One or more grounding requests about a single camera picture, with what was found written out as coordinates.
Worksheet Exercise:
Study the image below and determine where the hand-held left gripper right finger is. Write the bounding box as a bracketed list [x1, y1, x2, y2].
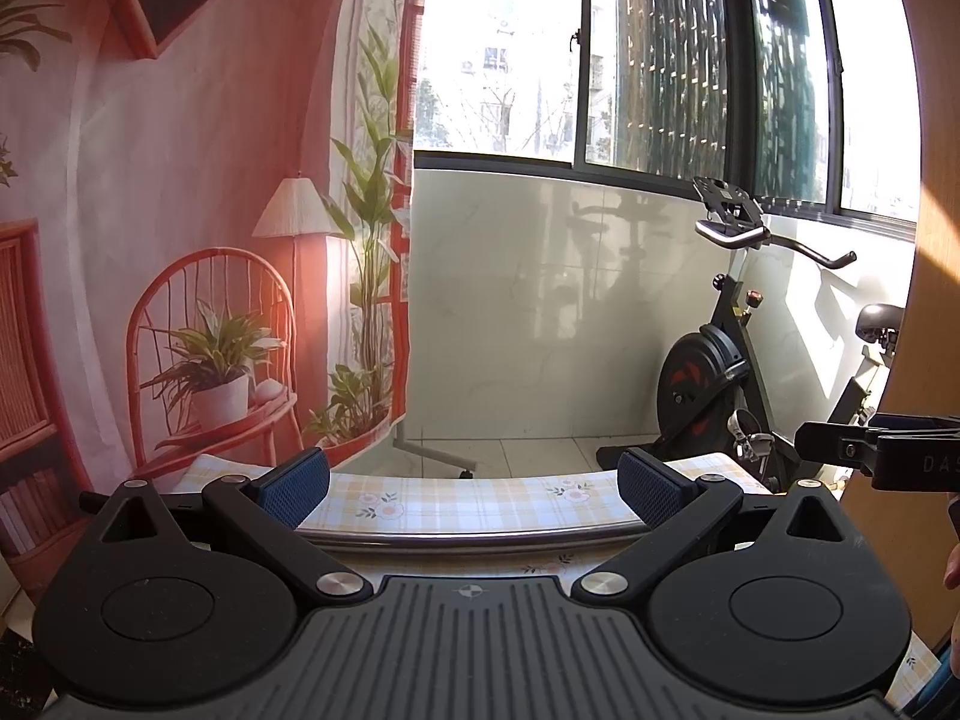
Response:
[577, 448, 865, 602]

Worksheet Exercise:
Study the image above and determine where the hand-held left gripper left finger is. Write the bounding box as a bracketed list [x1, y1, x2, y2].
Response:
[97, 446, 374, 605]

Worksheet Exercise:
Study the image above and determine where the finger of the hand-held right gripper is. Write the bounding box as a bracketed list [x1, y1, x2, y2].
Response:
[793, 420, 880, 475]

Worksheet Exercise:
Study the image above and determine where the black exercise bike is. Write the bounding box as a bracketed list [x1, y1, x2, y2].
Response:
[596, 175, 906, 494]

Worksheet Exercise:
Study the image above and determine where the grey backdrop stand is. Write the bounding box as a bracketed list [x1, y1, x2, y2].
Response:
[392, 420, 479, 481]

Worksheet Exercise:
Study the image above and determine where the wooden door panel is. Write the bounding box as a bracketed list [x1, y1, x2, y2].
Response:
[838, 0, 960, 650]

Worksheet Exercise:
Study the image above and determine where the yellow checked tablecloth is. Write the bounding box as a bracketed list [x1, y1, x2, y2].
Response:
[161, 450, 942, 710]

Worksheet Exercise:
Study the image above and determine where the printed room backdrop cloth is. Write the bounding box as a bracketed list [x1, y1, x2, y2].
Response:
[0, 0, 436, 563]

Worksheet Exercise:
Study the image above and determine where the dark framed sliding window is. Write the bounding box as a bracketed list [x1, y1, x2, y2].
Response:
[411, 0, 922, 224]

